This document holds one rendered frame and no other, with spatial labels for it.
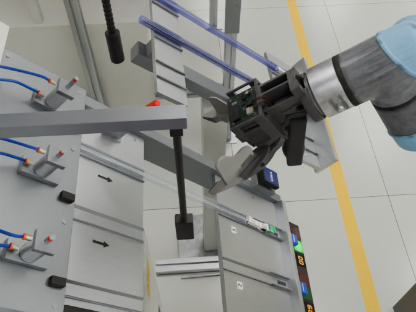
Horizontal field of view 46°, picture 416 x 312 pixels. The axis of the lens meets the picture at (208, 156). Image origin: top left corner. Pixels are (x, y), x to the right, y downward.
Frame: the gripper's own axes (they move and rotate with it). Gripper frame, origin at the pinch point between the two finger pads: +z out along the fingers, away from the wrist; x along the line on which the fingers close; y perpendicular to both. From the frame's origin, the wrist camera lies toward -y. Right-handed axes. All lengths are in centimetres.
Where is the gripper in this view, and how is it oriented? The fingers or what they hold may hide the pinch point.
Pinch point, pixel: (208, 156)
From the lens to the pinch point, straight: 78.2
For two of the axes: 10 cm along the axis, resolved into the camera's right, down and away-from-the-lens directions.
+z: -8.1, 3.8, 4.4
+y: -5.8, -4.4, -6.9
